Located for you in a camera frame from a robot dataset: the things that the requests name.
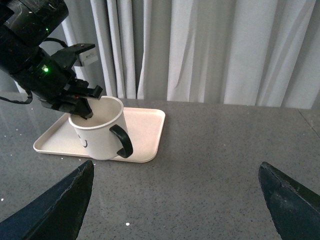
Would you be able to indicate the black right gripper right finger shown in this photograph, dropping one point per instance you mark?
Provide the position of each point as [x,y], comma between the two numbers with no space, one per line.
[294,208]

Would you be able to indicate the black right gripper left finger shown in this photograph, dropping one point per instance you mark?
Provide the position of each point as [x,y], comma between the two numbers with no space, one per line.
[57,214]

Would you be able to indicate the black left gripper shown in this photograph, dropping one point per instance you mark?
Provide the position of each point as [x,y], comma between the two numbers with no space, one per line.
[56,85]

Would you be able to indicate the white smiley mug black handle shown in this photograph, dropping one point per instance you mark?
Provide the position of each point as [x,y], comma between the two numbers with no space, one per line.
[105,135]

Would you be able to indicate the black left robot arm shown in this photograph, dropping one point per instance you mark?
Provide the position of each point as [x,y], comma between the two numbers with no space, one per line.
[25,26]

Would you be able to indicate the beige rectangular plastic tray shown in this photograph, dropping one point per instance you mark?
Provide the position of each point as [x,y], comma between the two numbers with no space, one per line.
[144,128]

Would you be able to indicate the grey pleated curtain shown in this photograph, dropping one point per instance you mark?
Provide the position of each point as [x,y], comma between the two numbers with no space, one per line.
[240,52]

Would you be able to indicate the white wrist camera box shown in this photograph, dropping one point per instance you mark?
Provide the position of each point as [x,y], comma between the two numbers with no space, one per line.
[86,58]

